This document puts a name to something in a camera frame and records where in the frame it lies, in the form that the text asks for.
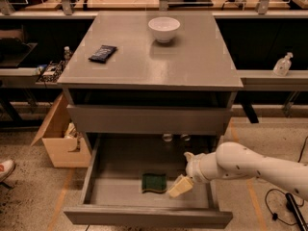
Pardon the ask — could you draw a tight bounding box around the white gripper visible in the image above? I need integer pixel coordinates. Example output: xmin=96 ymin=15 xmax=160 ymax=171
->
xmin=167 ymin=152 xmax=221 ymax=197

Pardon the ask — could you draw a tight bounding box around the tray of small parts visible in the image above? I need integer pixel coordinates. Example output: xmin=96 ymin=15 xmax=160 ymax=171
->
xmin=38 ymin=61 xmax=65 ymax=83

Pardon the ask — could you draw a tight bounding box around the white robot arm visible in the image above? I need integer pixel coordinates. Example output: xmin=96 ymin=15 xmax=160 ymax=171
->
xmin=167 ymin=141 xmax=308 ymax=200

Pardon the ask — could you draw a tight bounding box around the glass jar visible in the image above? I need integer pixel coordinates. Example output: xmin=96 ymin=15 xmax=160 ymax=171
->
xmin=162 ymin=134 xmax=173 ymax=142
xmin=180 ymin=134 xmax=191 ymax=141

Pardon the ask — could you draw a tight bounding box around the closed grey top drawer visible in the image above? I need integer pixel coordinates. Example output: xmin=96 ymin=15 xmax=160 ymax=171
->
xmin=67 ymin=105 xmax=231 ymax=137

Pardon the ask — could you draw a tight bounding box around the right glass jar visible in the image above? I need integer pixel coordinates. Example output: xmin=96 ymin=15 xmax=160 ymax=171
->
xmin=180 ymin=134 xmax=191 ymax=141

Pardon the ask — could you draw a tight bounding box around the clear pump bottle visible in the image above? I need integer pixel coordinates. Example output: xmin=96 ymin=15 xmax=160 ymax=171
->
xmin=273 ymin=52 xmax=294 ymax=76

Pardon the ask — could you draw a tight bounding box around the green sponge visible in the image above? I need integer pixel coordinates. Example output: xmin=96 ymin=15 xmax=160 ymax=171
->
xmin=141 ymin=173 xmax=167 ymax=193

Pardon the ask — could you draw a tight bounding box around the grey drawer cabinet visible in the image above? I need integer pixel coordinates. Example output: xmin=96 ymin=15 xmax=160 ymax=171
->
xmin=59 ymin=11 xmax=243 ymax=146

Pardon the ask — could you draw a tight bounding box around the black cable on floor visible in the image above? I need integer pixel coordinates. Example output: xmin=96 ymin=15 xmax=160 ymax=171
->
xmin=264 ymin=135 xmax=308 ymax=227

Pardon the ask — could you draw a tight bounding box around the black cylindrical device on floor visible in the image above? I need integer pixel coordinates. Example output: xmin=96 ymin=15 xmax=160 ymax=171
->
xmin=285 ymin=192 xmax=308 ymax=231

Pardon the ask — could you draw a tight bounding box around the white bowl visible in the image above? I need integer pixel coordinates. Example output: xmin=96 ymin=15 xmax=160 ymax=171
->
xmin=148 ymin=16 xmax=180 ymax=42

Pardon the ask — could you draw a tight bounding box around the left glass jar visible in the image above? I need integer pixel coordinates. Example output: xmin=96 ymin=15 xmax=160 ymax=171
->
xmin=162 ymin=134 xmax=173 ymax=142

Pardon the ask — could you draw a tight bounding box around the cardboard box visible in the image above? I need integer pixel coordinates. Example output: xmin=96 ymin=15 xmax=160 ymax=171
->
xmin=31 ymin=93 xmax=91 ymax=167

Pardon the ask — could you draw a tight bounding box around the dark snack packet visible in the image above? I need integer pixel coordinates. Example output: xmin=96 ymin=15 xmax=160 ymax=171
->
xmin=89 ymin=45 xmax=117 ymax=64

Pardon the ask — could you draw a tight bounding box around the open grey middle drawer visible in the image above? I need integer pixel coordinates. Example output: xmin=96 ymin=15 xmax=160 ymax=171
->
xmin=64 ymin=134 xmax=233 ymax=229

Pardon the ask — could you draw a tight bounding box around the small plastic bottle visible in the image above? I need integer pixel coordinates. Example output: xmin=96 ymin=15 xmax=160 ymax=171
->
xmin=64 ymin=46 xmax=71 ymax=64

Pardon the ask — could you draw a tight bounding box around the white sneaker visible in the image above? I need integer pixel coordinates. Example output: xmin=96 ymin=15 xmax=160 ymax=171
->
xmin=0 ymin=159 xmax=15 ymax=182

